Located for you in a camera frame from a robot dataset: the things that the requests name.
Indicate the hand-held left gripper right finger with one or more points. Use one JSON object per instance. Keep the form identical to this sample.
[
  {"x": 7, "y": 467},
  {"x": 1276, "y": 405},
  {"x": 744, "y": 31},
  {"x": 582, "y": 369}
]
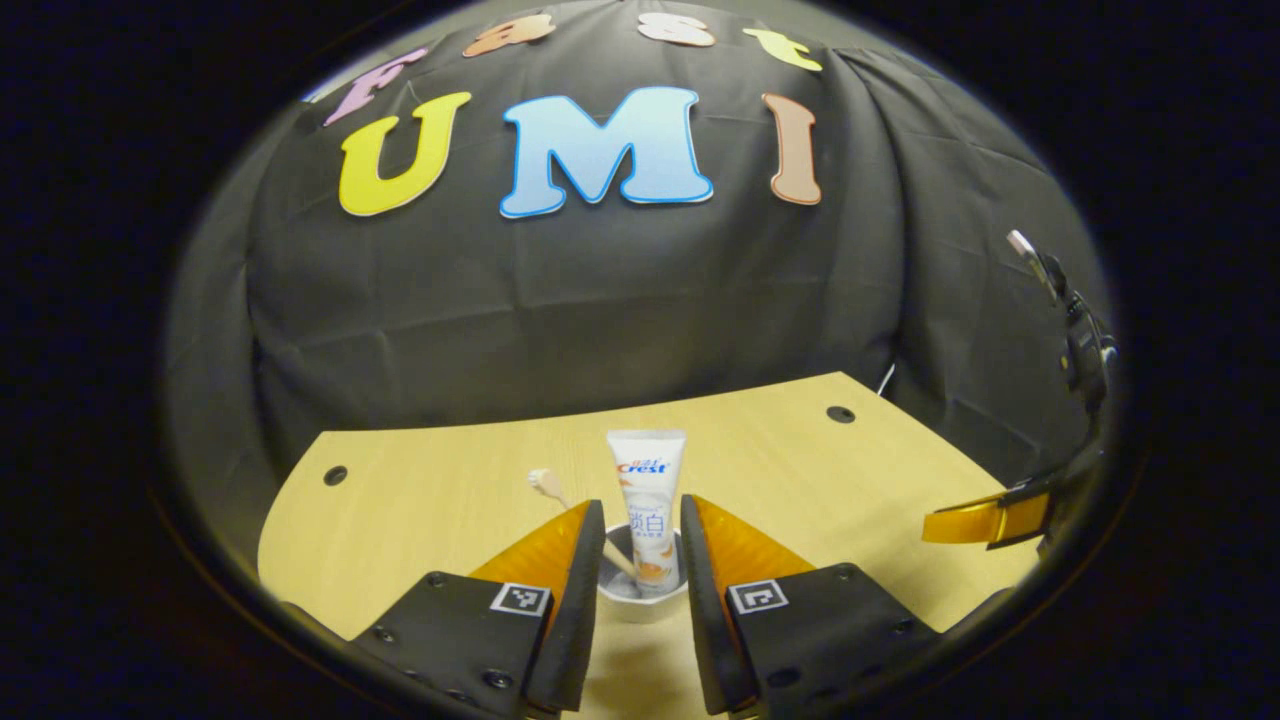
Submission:
[{"x": 705, "y": 620}]

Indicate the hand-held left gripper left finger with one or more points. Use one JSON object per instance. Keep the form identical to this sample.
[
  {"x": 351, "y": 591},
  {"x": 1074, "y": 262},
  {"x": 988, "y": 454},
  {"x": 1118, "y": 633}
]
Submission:
[{"x": 585, "y": 620}]

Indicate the white toothpaste tube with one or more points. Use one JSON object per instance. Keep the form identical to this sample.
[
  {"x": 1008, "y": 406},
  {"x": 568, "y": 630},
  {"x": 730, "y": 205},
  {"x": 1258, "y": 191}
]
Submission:
[{"x": 648, "y": 500}]

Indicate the black backdrop cloth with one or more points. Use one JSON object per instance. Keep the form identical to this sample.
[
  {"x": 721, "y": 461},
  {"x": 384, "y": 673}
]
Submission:
[{"x": 600, "y": 300}]

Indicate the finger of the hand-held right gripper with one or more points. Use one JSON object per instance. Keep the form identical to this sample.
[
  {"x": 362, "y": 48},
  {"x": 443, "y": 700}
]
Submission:
[{"x": 985, "y": 520}]

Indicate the beige toothbrush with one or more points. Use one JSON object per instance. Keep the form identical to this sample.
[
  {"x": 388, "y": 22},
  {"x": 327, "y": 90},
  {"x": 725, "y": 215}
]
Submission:
[{"x": 548, "y": 485}]

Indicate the light wooden desktop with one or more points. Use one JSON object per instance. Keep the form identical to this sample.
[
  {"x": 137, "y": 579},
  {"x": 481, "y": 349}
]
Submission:
[{"x": 800, "y": 470}]

